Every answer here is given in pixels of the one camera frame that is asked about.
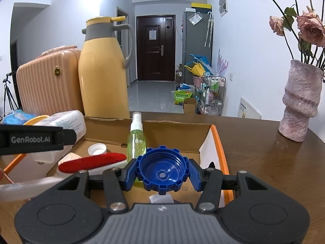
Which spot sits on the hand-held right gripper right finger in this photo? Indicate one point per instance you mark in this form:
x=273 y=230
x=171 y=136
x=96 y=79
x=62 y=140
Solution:
x=194 y=176

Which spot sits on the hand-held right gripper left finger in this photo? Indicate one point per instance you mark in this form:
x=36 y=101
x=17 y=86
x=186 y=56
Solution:
x=130 y=175

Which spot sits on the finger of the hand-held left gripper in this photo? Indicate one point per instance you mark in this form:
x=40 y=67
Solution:
x=69 y=137

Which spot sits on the white plastic swab container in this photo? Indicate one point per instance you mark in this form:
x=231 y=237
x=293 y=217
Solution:
x=68 y=122

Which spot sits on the small white bottle cap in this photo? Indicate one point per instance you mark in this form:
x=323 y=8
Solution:
x=97 y=150

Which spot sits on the large ridged bottle cap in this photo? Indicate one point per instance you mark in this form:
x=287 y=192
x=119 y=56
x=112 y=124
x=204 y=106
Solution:
x=162 y=172

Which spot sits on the green spray bottle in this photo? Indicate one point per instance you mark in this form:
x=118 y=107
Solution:
x=137 y=142

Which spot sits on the red and white lint brush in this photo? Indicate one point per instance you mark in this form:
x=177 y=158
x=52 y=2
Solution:
x=96 y=161

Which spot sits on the red cardboard box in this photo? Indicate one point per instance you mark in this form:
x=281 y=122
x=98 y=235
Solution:
x=175 y=137

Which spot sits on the yellow mug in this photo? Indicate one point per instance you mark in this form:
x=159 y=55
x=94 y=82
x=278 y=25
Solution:
x=38 y=119

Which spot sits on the blue tissue pack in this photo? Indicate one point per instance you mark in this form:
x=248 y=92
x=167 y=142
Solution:
x=17 y=118

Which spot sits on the black tripod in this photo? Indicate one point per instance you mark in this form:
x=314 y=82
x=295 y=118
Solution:
x=7 y=91

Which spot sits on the beige ribbed suitcase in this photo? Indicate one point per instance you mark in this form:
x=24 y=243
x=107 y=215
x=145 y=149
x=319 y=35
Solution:
x=45 y=86

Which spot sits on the yellow thermos jug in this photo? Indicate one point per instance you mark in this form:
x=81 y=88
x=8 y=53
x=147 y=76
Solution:
x=101 y=81

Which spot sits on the small brown cardboard box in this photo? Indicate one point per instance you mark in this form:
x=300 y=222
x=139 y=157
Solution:
x=189 y=106

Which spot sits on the green bag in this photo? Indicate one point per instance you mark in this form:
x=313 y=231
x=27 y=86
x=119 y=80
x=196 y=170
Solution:
x=182 y=97

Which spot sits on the white board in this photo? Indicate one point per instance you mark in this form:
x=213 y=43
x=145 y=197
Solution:
x=250 y=109

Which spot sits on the pink bucket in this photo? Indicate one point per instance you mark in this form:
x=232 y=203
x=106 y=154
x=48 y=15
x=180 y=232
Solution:
x=198 y=80

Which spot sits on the yellow watering can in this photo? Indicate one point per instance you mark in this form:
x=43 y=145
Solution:
x=196 y=69

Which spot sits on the dark brown door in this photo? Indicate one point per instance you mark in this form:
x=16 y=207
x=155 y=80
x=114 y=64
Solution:
x=155 y=56

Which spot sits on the blue plastic dustpan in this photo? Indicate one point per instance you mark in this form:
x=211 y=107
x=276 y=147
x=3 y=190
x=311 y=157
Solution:
x=200 y=58

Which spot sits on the pink textured vase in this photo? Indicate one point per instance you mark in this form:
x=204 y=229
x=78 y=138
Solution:
x=299 y=101

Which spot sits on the grey refrigerator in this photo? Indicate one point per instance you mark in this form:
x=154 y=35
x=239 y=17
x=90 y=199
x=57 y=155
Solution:
x=193 y=43

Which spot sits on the hanging umbrella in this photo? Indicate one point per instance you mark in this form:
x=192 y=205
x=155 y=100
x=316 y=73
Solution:
x=208 y=30

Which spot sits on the paper on refrigerator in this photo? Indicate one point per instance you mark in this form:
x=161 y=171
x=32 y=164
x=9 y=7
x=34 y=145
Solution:
x=195 y=19

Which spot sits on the yellow and black box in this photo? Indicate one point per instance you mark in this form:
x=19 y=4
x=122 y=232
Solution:
x=201 y=6

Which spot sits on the bunch of dried pink roses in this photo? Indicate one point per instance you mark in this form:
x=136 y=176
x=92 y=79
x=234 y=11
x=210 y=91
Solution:
x=311 y=29

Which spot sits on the white wall outlet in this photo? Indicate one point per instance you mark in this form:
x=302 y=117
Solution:
x=231 y=76

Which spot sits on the purple wall decoration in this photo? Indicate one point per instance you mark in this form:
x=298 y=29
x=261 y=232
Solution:
x=222 y=63

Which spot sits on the white wall panel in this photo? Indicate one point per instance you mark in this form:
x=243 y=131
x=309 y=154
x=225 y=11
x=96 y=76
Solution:
x=223 y=3

